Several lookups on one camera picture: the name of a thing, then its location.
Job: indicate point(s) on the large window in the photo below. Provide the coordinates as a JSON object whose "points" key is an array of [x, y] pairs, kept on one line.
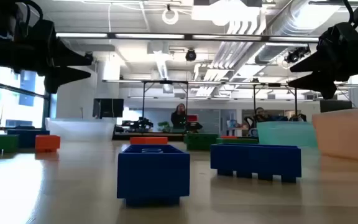
{"points": [[14, 105]]}

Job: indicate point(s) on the clear plastic bin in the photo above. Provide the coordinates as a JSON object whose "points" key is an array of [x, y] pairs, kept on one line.
{"points": [[79, 130]]}

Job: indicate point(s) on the black ceiling-mounted device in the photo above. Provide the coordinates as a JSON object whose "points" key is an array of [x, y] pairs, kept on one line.
{"points": [[295, 55]]}

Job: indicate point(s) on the red sign board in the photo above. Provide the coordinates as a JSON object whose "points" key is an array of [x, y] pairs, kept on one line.
{"points": [[192, 118]]}

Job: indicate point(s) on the red toy brick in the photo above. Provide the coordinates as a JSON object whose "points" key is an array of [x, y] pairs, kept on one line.
{"points": [[47, 142], [148, 140], [228, 137]]}

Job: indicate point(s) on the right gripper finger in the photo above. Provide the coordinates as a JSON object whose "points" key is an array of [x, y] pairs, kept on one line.
{"points": [[317, 63], [319, 83]]}

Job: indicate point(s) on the green potted plant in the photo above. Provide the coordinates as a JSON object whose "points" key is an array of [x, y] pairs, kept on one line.
{"points": [[164, 126]]}

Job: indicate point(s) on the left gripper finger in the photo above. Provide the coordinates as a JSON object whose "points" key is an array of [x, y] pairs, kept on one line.
{"points": [[68, 57], [64, 76]]}

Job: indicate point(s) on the black ceiling spotlight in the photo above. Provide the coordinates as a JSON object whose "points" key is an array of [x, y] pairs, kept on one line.
{"points": [[89, 55]]}

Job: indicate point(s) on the black computer monitor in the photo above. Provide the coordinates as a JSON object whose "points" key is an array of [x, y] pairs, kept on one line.
{"points": [[108, 108], [336, 105]]}

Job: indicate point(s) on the teal plastic bin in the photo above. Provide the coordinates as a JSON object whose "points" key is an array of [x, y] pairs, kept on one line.
{"points": [[284, 133]]}

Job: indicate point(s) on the black ceiling camera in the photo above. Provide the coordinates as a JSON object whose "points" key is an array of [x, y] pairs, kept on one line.
{"points": [[190, 55]]}

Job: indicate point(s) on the silver ventilation duct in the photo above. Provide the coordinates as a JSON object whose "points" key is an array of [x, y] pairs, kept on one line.
{"points": [[291, 28]]}

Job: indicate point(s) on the blue toy brick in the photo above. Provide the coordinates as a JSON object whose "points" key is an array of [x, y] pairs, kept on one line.
{"points": [[253, 161], [152, 177], [30, 137]]}

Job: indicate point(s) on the overhead LED light bar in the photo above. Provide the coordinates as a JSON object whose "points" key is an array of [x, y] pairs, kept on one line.
{"points": [[149, 36]]}

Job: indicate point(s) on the black station frame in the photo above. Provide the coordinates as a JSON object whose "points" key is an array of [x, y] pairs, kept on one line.
{"points": [[273, 84], [165, 82]]}

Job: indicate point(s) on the orange plastic bin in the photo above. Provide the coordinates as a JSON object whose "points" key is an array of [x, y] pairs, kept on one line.
{"points": [[346, 133]]}

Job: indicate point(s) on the black background robot arm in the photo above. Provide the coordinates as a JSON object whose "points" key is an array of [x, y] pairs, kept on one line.
{"points": [[140, 124], [194, 126]]}

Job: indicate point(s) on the person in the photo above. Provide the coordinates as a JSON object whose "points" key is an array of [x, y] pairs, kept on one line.
{"points": [[261, 115], [179, 118]]}

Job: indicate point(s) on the white ceiling light fixture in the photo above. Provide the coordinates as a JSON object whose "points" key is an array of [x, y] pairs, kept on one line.
{"points": [[225, 14]]}

